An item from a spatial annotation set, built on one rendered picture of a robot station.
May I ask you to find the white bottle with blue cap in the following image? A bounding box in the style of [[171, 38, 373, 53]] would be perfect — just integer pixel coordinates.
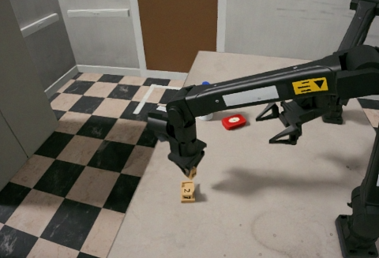
[[199, 81, 212, 121]]

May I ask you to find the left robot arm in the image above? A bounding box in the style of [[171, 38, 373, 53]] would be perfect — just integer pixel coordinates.
[[148, 44, 379, 258]]

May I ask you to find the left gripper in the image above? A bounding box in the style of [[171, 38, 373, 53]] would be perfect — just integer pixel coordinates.
[[167, 137, 207, 177]]

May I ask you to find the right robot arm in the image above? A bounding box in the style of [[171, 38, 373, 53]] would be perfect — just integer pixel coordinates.
[[287, 0, 379, 124]]

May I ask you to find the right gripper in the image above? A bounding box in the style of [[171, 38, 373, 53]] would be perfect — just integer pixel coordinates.
[[255, 101, 313, 145]]

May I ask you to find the tan wooden number cube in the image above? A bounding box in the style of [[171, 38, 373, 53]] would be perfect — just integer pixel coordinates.
[[184, 167, 197, 180], [182, 187, 193, 200]]

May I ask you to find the red tin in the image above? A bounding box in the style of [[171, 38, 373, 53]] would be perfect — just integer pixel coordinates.
[[222, 114, 246, 130]]

